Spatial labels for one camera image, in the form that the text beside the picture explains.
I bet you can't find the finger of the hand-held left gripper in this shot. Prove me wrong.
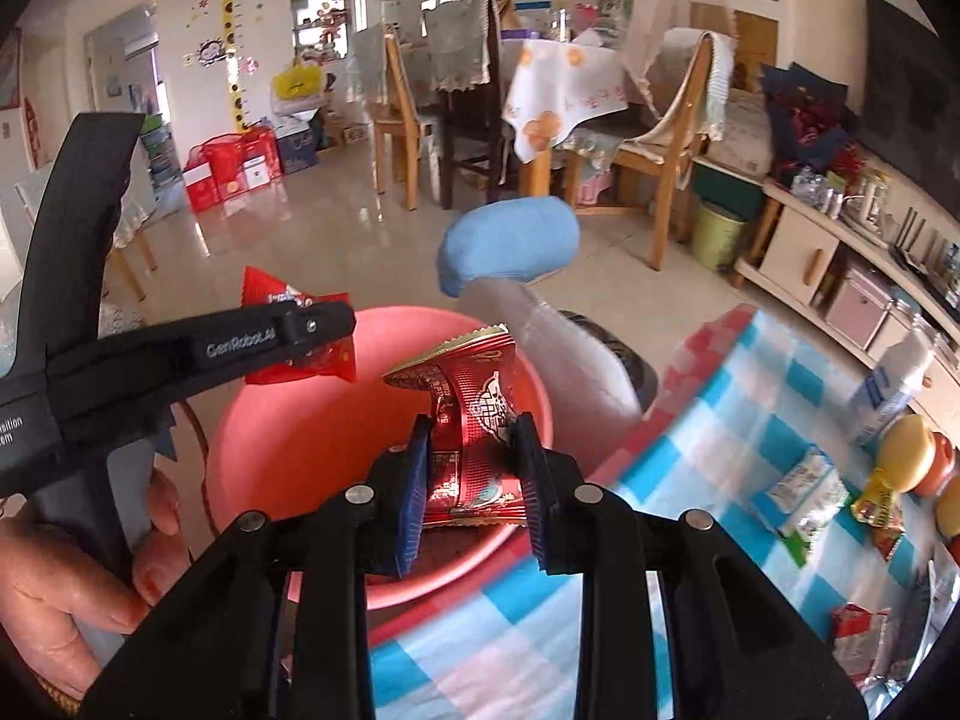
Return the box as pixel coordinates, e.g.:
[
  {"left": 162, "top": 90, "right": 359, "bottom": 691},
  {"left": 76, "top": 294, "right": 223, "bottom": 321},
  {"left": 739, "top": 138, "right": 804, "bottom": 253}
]
[{"left": 161, "top": 301, "right": 358, "bottom": 404}]

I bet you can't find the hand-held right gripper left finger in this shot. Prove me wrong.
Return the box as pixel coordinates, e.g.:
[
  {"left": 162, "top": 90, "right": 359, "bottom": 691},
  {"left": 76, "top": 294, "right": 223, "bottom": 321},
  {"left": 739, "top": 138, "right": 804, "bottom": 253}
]
[{"left": 79, "top": 412, "right": 436, "bottom": 720}]

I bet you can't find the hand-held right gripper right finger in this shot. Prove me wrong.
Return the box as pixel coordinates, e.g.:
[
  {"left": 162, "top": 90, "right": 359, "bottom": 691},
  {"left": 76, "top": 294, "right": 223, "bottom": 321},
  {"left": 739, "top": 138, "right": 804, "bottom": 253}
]
[{"left": 510, "top": 411, "right": 871, "bottom": 720}]

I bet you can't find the small red candy packet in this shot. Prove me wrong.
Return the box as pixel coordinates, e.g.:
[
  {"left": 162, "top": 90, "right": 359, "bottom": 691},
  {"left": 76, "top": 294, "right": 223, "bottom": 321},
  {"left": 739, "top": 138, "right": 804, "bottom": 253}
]
[{"left": 240, "top": 266, "right": 357, "bottom": 385}]

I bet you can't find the pink plastic basin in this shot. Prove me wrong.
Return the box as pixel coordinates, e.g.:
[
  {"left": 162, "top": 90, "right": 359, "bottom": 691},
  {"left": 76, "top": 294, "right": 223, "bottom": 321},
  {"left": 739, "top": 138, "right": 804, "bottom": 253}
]
[{"left": 206, "top": 305, "right": 556, "bottom": 612}]

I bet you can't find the red snack packet gold edge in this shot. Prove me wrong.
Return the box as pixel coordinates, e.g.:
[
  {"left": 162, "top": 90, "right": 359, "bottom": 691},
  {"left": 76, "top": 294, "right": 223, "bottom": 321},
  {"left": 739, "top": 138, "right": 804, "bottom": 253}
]
[{"left": 381, "top": 322, "right": 526, "bottom": 527}]

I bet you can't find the green white wipes packet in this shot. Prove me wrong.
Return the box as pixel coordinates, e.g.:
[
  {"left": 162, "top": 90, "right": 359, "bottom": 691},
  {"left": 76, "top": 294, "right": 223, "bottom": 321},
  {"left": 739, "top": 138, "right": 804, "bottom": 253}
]
[{"left": 754, "top": 444, "right": 852, "bottom": 563}]

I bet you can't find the person's left hand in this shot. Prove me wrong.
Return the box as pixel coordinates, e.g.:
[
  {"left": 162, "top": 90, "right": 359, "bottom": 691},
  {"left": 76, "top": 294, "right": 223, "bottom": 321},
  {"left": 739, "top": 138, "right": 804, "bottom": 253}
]
[{"left": 0, "top": 465, "right": 185, "bottom": 700}]

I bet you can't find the person's leg with blue slipper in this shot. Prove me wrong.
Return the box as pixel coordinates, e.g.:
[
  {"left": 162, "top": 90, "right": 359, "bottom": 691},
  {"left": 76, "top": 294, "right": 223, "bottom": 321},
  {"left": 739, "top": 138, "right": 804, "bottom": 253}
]
[{"left": 461, "top": 277, "right": 646, "bottom": 421}]

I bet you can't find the red gift box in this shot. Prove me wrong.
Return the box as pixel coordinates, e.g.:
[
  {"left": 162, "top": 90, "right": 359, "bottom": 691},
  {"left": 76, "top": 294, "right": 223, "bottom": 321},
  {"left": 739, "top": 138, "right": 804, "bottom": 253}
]
[
  {"left": 182, "top": 139, "right": 245, "bottom": 215},
  {"left": 236, "top": 127, "right": 286, "bottom": 185}
]

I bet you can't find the dark patterned cushion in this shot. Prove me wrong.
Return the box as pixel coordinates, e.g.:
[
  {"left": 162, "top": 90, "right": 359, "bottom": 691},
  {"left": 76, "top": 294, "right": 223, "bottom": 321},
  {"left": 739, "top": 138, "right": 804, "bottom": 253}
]
[{"left": 559, "top": 311, "right": 661, "bottom": 413}]

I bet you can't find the blue white checked tablecloth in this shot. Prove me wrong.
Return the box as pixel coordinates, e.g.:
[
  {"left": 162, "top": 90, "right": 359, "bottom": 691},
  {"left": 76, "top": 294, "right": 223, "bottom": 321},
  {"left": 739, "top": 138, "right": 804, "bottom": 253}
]
[{"left": 367, "top": 304, "right": 946, "bottom": 720}]

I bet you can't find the blue cardboard box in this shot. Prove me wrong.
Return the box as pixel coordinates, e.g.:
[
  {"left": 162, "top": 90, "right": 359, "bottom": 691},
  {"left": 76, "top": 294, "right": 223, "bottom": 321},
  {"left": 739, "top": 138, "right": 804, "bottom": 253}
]
[{"left": 276, "top": 116, "right": 327, "bottom": 173}]

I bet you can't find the plastic drawer tower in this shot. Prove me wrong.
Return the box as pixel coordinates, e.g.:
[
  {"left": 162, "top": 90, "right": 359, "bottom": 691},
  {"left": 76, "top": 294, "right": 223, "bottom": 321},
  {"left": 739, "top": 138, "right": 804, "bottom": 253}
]
[{"left": 139, "top": 112, "right": 188, "bottom": 203}]

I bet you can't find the blue cushioned stool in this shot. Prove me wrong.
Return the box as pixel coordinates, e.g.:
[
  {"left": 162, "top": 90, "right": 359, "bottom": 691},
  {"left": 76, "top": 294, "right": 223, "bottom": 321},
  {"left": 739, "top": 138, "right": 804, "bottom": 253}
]
[{"left": 437, "top": 195, "right": 580, "bottom": 299}]

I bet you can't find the yellow bag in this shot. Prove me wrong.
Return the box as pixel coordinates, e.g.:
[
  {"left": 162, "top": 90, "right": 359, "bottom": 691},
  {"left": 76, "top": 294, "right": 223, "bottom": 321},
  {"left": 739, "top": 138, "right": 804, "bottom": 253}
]
[{"left": 270, "top": 56, "right": 329, "bottom": 102}]

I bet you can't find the plain wooden chair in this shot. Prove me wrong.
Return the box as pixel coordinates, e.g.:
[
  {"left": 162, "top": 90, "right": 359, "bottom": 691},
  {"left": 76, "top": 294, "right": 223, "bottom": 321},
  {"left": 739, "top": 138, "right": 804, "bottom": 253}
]
[{"left": 370, "top": 31, "right": 443, "bottom": 211}]

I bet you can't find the light green waste bin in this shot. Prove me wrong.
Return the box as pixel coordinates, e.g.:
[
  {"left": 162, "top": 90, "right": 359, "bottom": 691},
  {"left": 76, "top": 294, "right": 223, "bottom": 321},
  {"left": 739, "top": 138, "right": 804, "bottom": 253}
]
[{"left": 690, "top": 199, "right": 751, "bottom": 271}]

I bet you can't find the pink plastic stool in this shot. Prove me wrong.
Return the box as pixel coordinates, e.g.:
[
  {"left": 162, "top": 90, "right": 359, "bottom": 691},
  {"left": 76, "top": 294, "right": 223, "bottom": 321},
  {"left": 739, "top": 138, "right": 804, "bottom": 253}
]
[{"left": 574, "top": 157, "right": 623, "bottom": 207}]

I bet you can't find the shelving unit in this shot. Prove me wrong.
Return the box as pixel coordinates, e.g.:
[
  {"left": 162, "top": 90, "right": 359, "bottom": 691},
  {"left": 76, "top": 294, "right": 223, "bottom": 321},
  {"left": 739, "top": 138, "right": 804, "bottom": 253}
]
[{"left": 292, "top": 0, "right": 353, "bottom": 65}]

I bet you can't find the yellow green snack wrapper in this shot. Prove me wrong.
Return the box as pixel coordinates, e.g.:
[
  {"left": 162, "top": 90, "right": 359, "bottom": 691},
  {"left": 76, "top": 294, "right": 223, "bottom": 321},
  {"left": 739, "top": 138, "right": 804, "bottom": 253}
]
[{"left": 850, "top": 465, "right": 910, "bottom": 562}]

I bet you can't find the red white snack packet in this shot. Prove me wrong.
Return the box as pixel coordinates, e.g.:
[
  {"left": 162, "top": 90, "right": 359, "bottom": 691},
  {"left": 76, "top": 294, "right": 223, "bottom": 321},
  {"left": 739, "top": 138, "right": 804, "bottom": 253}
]
[{"left": 829, "top": 604, "right": 890, "bottom": 683}]

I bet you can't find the dark chair grey lace cover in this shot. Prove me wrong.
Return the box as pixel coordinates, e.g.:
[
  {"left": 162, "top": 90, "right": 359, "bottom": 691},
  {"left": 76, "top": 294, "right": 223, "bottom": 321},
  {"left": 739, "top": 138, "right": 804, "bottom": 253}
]
[{"left": 424, "top": 0, "right": 518, "bottom": 211}]

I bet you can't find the cream television cabinet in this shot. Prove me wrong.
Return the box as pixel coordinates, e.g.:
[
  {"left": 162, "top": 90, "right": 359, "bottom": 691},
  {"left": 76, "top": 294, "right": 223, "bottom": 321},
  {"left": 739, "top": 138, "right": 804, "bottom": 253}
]
[{"left": 731, "top": 180, "right": 960, "bottom": 421}]

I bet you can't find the large yellow pear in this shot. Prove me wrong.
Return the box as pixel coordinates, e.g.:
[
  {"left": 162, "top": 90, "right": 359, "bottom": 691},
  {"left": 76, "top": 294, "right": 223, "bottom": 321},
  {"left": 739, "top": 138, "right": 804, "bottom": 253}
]
[{"left": 874, "top": 414, "right": 935, "bottom": 496}]

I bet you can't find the dark green box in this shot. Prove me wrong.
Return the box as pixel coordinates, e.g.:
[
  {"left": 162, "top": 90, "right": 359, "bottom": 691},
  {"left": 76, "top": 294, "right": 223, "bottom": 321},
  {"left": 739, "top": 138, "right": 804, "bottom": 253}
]
[{"left": 694, "top": 161, "right": 781, "bottom": 222}]

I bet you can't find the white milk bottle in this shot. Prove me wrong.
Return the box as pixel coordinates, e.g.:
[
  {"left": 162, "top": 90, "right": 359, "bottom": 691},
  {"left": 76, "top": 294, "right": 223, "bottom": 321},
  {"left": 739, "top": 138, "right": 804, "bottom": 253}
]
[{"left": 847, "top": 322, "right": 938, "bottom": 447}]

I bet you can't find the pink storage box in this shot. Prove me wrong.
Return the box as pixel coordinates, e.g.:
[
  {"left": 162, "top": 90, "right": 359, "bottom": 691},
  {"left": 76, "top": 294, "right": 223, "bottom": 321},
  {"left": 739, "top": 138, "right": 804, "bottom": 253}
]
[{"left": 825, "top": 266, "right": 897, "bottom": 350}]

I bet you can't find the black white printed packet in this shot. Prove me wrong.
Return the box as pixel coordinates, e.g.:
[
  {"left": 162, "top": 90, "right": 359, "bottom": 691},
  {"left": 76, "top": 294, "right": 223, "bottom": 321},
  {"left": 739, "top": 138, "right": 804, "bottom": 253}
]
[{"left": 892, "top": 540, "right": 947, "bottom": 691}]

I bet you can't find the red apple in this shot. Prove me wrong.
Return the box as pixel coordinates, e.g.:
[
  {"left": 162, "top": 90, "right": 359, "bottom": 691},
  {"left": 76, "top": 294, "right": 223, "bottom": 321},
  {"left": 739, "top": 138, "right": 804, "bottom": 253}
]
[{"left": 911, "top": 431, "right": 958, "bottom": 497}]

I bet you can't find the small yellow pear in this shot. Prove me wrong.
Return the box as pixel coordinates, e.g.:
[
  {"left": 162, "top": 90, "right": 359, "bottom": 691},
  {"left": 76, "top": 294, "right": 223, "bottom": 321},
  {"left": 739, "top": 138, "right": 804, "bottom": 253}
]
[{"left": 934, "top": 480, "right": 960, "bottom": 541}]

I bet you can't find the orange print tablecloth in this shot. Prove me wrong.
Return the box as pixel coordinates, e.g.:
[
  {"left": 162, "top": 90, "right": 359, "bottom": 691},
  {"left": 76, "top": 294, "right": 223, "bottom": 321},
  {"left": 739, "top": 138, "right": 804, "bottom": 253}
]
[{"left": 501, "top": 37, "right": 638, "bottom": 164}]

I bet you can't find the row of small glass bottles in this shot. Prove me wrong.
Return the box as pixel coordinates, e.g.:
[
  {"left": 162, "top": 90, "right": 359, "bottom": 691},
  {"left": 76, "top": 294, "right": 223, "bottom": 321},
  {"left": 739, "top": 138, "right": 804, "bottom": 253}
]
[{"left": 791, "top": 165, "right": 845, "bottom": 211}]

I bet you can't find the white printed carton box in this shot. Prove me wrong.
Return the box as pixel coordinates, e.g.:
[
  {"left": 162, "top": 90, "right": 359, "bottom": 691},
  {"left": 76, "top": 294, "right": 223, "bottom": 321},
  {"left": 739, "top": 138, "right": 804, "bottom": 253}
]
[{"left": 709, "top": 90, "right": 777, "bottom": 177}]

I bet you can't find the glass kettle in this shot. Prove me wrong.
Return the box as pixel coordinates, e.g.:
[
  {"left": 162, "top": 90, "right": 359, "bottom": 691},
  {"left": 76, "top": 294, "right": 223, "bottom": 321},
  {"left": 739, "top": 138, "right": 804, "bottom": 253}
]
[{"left": 840, "top": 172, "right": 893, "bottom": 230}]

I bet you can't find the black router with antennas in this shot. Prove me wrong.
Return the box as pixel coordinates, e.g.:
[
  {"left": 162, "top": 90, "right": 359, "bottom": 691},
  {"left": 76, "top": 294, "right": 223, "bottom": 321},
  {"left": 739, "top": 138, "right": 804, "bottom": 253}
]
[{"left": 889, "top": 210, "right": 960, "bottom": 293}]

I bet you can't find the flower bouquet dark blue wrap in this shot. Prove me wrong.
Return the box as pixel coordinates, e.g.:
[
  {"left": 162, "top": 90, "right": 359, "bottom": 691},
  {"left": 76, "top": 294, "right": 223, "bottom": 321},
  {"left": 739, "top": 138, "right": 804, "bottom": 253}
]
[{"left": 761, "top": 64, "right": 863, "bottom": 181}]

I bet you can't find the cream fabric chair cover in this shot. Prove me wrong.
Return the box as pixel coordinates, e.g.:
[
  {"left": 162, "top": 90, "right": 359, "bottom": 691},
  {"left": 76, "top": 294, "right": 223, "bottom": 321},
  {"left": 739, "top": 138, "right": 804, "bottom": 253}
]
[{"left": 621, "top": 0, "right": 740, "bottom": 128}]

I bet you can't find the flat screen television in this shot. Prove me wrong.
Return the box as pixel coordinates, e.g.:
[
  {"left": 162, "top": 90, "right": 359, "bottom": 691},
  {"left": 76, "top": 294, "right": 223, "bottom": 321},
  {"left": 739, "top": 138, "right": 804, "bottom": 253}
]
[{"left": 859, "top": 0, "right": 960, "bottom": 188}]

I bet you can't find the giraffe wall sticker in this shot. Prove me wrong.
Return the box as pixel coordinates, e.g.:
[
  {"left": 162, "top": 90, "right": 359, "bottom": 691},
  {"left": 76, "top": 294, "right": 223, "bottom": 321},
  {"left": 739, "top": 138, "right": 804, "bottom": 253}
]
[{"left": 210, "top": 0, "right": 260, "bottom": 136}]

